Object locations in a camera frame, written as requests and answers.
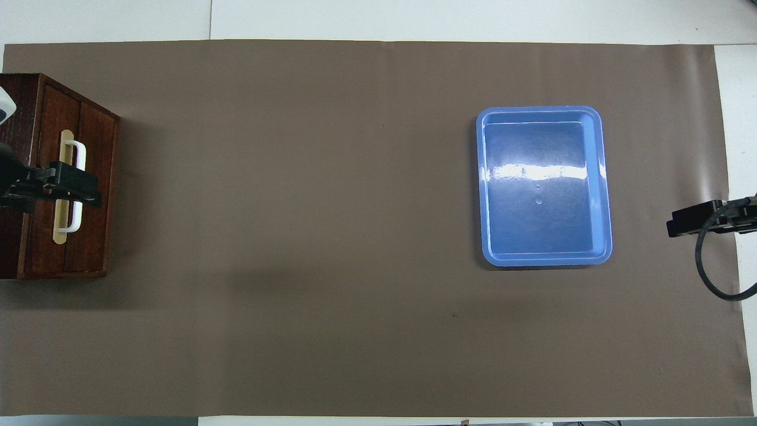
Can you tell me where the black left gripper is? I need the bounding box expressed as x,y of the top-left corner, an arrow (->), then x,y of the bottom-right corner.
0,150 -> 103,213

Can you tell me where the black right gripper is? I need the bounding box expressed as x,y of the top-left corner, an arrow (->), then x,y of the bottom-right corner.
665,195 -> 757,239

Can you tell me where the white drawer handle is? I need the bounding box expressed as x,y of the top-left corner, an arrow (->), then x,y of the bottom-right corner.
56,140 -> 88,234

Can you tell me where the dark wooden drawer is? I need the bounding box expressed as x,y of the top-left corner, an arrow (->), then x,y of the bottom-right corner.
26,82 -> 119,275

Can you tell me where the dark wooden cabinet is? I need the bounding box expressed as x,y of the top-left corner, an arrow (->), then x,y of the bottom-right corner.
0,73 -> 121,280

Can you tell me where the blue plastic tray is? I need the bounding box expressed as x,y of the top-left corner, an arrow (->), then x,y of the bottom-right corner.
475,106 -> 613,268

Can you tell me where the brown table mat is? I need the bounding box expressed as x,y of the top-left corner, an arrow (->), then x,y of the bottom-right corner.
0,40 -> 749,418

